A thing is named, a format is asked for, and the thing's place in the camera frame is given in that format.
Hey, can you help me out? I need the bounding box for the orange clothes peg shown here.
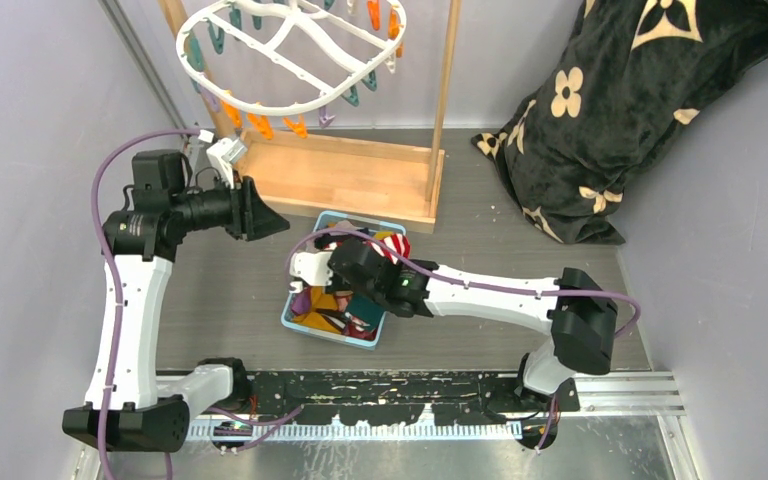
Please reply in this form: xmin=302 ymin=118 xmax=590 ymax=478
xmin=246 ymin=112 xmax=274 ymax=140
xmin=220 ymin=100 xmax=243 ymax=130
xmin=283 ymin=115 xmax=309 ymax=139

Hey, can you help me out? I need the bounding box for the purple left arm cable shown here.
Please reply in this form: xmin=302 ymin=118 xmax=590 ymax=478
xmin=90 ymin=128 xmax=216 ymax=480

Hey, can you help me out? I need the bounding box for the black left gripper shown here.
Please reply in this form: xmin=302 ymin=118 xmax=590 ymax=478
xmin=172 ymin=169 xmax=290 ymax=241

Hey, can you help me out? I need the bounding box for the mustard yellow sock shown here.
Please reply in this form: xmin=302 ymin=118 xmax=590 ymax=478
xmin=290 ymin=287 xmax=352 ymax=335

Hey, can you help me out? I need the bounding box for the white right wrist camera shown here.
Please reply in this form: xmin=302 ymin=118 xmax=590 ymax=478
xmin=288 ymin=251 xmax=334 ymax=292

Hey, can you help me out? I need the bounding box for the wooden hanger stand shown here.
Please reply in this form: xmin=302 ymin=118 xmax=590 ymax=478
xmin=160 ymin=1 xmax=461 ymax=233

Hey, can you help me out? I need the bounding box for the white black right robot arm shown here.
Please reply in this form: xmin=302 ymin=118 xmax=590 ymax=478
xmin=328 ymin=239 xmax=618 ymax=411

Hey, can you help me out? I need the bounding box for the black floral plush blanket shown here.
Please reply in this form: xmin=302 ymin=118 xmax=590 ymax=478
xmin=471 ymin=1 xmax=768 ymax=245

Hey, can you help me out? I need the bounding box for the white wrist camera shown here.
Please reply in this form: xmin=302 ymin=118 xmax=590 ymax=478
xmin=206 ymin=137 xmax=247 ymax=189
xmin=288 ymin=251 xmax=334 ymax=292

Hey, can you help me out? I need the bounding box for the white plastic sock hanger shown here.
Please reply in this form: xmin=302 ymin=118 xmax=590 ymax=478
xmin=175 ymin=1 xmax=408 ymax=117

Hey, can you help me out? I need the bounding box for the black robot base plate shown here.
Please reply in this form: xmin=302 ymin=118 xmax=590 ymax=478
xmin=186 ymin=370 xmax=580 ymax=453

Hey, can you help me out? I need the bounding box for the lilac clothes peg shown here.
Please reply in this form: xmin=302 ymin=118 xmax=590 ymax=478
xmin=317 ymin=105 xmax=336 ymax=129

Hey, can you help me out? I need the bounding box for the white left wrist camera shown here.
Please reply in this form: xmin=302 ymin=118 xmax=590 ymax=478
xmin=206 ymin=137 xmax=247 ymax=189

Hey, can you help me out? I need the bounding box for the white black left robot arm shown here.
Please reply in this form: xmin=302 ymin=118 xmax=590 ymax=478
xmin=62 ymin=150 xmax=290 ymax=453

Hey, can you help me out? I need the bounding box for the red white striped santa sock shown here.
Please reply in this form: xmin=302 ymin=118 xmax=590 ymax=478
xmin=365 ymin=231 xmax=411 ymax=265

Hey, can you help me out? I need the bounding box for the light blue sock basket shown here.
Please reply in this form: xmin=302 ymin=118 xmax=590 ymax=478
xmin=280 ymin=210 xmax=407 ymax=350

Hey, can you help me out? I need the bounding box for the dark green sock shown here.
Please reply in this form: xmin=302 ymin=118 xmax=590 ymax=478
xmin=345 ymin=294 xmax=386 ymax=331

